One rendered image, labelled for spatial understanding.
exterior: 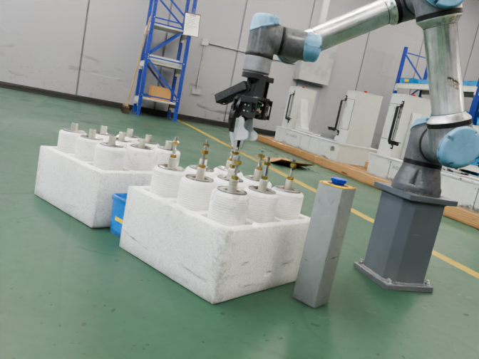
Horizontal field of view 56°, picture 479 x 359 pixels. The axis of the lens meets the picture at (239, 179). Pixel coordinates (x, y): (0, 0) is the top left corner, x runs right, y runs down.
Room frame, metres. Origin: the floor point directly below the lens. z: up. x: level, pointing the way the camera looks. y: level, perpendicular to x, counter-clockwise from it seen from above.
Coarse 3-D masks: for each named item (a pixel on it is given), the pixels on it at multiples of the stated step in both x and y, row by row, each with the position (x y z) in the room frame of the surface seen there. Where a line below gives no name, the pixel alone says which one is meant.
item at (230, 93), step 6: (240, 84) 1.25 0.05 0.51; (246, 84) 1.24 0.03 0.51; (222, 90) 1.28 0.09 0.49; (228, 90) 1.27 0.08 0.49; (234, 90) 1.26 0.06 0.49; (240, 90) 1.24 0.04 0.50; (216, 96) 1.29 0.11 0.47; (222, 96) 1.28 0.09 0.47; (228, 96) 1.27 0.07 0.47; (234, 96) 1.27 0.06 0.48; (216, 102) 1.29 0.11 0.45; (222, 102) 1.29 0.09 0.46; (228, 102) 1.30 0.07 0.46
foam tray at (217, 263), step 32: (128, 192) 1.23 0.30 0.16; (128, 224) 1.22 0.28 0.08; (160, 224) 1.13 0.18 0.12; (192, 224) 1.06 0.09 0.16; (256, 224) 1.09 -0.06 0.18; (288, 224) 1.17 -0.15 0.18; (160, 256) 1.12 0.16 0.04; (192, 256) 1.04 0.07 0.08; (224, 256) 0.99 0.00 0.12; (256, 256) 1.08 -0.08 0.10; (288, 256) 1.19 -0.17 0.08; (192, 288) 1.03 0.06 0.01; (224, 288) 1.01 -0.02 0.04; (256, 288) 1.10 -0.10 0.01
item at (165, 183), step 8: (160, 168) 1.21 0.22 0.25; (152, 176) 1.24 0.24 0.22; (160, 176) 1.20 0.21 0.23; (168, 176) 1.20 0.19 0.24; (176, 176) 1.21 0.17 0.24; (152, 184) 1.22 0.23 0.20; (160, 184) 1.20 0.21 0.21; (168, 184) 1.20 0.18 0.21; (176, 184) 1.21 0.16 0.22; (152, 192) 1.21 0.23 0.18; (160, 192) 1.20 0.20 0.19; (168, 192) 1.20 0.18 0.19; (176, 192) 1.21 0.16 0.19
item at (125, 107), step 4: (148, 24) 6.65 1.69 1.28; (144, 36) 6.65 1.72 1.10; (144, 40) 6.64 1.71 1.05; (140, 52) 6.63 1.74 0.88; (136, 68) 6.62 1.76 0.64; (136, 72) 6.63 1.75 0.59; (132, 84) 6.62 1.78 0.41; (128, 96) 6.61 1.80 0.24; (128, 100) 6.61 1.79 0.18; (124, 104) 6.67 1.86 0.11; (124, 108) 6.46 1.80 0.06; (128, 108) 6.44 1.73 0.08; (124, 112) 6.40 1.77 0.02; (128, 112) 6.42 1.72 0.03
